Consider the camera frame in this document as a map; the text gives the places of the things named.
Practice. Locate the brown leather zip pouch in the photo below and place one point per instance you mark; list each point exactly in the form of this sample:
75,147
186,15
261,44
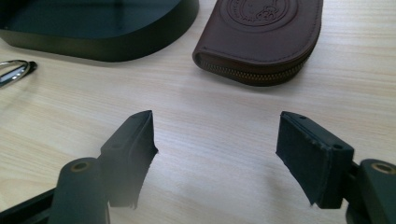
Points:
258,40

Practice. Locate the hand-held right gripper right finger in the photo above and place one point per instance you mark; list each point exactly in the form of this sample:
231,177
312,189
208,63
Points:
314,161

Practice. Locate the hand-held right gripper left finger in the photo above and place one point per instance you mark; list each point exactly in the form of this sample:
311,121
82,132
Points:
129,155

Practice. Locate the black oval tray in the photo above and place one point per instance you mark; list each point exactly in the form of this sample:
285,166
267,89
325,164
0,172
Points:
102,46

